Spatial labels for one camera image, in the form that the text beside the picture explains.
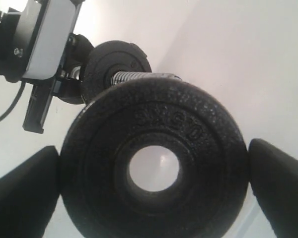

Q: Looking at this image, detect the black weight plate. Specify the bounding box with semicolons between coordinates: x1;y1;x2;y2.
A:
60;79;249;238
79;40;152;104

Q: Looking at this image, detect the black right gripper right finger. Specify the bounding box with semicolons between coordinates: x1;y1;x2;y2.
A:
248;138;298;238

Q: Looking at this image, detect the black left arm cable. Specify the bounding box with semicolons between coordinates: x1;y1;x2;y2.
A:
0;71;27;127

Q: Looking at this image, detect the chrome threaded dumbbell bar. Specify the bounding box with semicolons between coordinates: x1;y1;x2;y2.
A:
72;66;182;87

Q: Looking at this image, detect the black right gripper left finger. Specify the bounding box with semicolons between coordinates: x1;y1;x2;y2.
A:
0;146;60;238

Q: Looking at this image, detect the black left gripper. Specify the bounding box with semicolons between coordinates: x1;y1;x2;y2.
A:
0;0;94;134

